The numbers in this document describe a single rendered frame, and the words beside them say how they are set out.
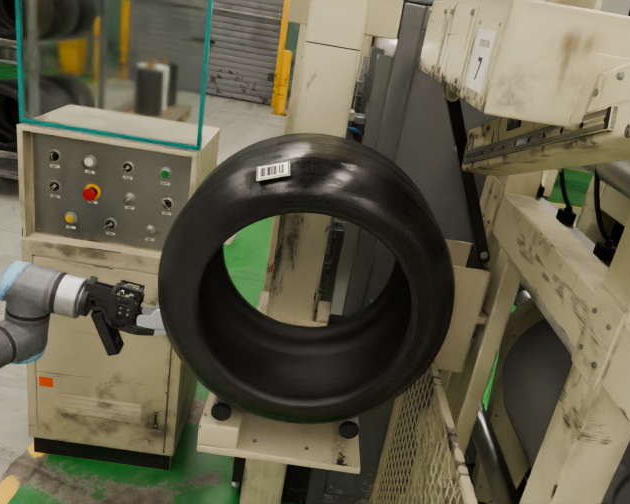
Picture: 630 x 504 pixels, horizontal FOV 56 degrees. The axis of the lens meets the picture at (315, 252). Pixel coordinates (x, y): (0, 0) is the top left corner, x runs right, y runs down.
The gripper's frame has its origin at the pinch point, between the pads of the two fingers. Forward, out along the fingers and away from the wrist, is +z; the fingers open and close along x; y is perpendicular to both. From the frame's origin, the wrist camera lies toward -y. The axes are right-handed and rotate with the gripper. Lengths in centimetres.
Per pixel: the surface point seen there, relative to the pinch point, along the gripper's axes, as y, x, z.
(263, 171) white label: 43.5, -10.6, 10.4
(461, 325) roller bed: 9, 21, 68
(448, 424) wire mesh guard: 4, -15, 60
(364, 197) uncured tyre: 44, -12, 29
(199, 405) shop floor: -104, 106, 6
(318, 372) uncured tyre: -7.0, 9.1, 35.1
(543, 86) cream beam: 71, -33, 43
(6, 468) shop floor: -111, 55, -55
